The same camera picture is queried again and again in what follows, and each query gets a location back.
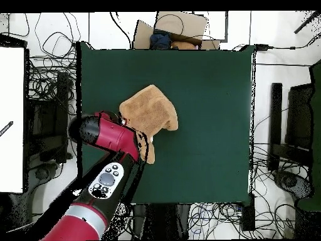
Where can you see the tan terry towel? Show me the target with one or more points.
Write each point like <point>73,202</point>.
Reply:
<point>150,110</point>

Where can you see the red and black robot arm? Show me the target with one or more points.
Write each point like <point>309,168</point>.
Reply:
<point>112,135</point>

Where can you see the dark green table cloth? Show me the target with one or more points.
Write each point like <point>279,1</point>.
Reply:
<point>213,100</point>

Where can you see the orange cloth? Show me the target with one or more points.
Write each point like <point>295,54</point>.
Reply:
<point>183,45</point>

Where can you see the dark blue cloth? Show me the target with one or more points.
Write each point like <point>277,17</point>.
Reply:
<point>160,41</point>

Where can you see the brown cardboard box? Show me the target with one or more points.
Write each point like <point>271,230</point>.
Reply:
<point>180,23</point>

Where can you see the black equipment block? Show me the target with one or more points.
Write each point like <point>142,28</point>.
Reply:
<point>50,120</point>

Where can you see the black box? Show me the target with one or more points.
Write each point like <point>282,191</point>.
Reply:
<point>248,216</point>

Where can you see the black power adapter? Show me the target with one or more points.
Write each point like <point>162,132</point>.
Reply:
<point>262,46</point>

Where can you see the white board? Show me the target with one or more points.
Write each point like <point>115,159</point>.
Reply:
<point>11,100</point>

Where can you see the black label strip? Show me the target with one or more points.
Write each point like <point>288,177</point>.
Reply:
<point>6,128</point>

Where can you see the green cloth cover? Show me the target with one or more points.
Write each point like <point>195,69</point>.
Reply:
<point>316,125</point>

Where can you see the black rod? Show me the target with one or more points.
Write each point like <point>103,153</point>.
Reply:
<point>306,23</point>

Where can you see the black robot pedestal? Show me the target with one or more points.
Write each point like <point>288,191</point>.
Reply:
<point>160,221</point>

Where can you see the black frame stand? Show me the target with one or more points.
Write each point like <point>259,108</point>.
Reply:
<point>275,113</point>

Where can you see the black pedestal foot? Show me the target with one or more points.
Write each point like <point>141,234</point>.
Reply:
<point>291,183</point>
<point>42,173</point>

